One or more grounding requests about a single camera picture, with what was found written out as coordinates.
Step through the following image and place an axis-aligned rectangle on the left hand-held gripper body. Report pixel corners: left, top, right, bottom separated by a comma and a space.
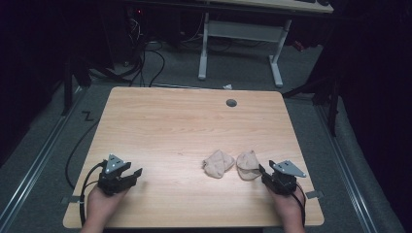
96, 153, 137, 197

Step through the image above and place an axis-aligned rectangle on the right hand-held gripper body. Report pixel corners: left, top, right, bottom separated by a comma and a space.
261, 159, 307, 196

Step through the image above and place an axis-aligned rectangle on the beige sock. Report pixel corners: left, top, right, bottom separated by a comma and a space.
201, 149, 236, 180
235, 150, 263, 182

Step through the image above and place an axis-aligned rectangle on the person's right hand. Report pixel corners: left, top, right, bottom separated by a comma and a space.
267, 184, 306, 225

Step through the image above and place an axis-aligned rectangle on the person's left hand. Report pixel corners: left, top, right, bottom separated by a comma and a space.
86, 185, 129, 225

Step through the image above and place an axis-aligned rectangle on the grey tape strip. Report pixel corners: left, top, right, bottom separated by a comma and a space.
305, 189, 325, 200
60, 195, 82, 206

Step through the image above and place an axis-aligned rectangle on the black metal stand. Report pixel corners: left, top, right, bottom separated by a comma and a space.
282, 73, 342, 138
60, 57, 93, 117

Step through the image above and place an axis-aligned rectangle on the white-legged desk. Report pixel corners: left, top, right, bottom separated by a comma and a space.
197, 0, 335, 88

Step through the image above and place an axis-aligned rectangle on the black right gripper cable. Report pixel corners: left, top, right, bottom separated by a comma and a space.
291, 182, 307, 227

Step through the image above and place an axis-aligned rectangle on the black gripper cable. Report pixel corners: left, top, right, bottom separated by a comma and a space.
291, 182, 307, 227
79, 160, 108, 227

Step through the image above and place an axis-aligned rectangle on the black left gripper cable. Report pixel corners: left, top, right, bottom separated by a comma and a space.
79, 160, 108, 227

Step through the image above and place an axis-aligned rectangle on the black floor cable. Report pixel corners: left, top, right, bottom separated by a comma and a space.
65, 118, 101, 190

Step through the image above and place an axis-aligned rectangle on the metal floor rail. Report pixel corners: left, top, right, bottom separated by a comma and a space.
0, 86, 86, 227
315, 105, 379, 233

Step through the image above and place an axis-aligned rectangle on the bundle of black cables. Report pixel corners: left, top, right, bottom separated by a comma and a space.
91, 17, 167, 88

